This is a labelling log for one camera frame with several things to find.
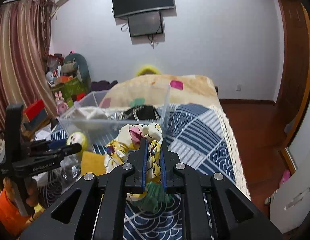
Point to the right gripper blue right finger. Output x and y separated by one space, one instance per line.
168 160

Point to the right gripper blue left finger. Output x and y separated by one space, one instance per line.
136 181

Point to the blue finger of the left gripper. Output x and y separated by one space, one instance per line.
68 150
53 145

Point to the yellow round plush toy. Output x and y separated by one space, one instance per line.
78 138

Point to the yellow sponge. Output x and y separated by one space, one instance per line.
92 163

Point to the floral fabric bundle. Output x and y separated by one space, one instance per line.
127 141

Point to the black chain pouch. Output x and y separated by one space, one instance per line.
142 112

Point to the person's left hand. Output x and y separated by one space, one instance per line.
24 202

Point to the grey gloves in plastic bag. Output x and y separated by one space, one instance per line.
66 174

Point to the red box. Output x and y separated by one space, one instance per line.
33 110

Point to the pink rabbit plush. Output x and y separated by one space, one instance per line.
61 105

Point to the blue white patterned cloth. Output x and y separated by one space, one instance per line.
212 203

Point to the clear plastic storage box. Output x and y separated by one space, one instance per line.
101 131

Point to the green cardboard box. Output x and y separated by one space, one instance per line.
72 87

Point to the beige fleece blanket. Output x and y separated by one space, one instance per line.
159 89

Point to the dark purple blanket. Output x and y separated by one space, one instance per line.
102 85

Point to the grey green plush dinosaur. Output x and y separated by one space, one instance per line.
75 65

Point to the yellow hoop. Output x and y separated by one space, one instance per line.
148 70

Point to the striped red beige curtain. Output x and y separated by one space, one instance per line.
25 33

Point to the brown wooden door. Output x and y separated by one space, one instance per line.
294 91

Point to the white wall socket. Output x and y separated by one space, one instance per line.
238 88

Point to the small black wall monitor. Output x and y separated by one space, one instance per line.
146 23

